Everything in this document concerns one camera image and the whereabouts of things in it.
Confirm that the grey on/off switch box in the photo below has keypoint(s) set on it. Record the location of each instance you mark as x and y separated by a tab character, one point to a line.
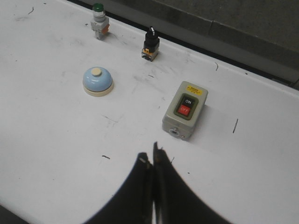
184	110

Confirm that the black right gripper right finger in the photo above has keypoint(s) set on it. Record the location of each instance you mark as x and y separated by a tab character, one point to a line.
175	202

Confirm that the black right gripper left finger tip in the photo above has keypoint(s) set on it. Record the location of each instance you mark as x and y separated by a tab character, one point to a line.
133	202

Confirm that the blue and cream call bell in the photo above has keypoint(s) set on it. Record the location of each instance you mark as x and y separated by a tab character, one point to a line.
97	82

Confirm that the green-capped white pushbutton switch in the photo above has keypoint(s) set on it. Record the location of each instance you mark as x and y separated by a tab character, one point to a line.
100	22

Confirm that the black selector switch orange base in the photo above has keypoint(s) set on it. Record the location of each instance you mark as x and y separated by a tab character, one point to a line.
151	45

